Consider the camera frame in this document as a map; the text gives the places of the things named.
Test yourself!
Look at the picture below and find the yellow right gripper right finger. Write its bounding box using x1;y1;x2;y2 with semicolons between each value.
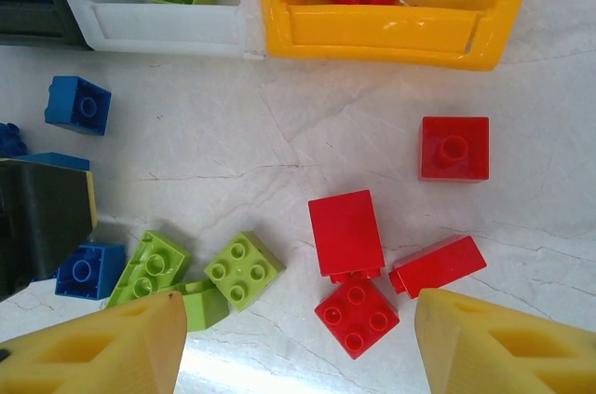
413;287;596;394

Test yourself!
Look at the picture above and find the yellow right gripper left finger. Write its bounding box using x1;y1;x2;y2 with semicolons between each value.
0;290;188;394

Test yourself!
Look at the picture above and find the long green lego brick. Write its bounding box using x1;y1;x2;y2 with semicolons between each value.
105;229;193;309

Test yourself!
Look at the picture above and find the tall red lego brick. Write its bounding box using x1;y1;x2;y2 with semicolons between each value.
307;188;386;284

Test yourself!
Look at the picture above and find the white plastic bin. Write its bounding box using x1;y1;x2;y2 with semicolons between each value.
41;0;248;58

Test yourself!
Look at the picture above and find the yellow plastic bin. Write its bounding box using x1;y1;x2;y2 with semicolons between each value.
253;0;544;73

